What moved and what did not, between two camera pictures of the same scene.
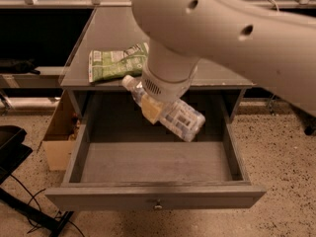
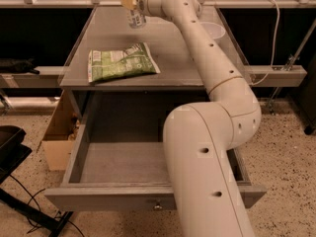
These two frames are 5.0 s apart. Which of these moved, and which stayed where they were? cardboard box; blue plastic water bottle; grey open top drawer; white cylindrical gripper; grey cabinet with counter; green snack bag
Moved: white cylindrical gripper; blue plastic water bottle
Stayed: grey cabinet with counter; cardboard box; green snack bag; grey open top drawer
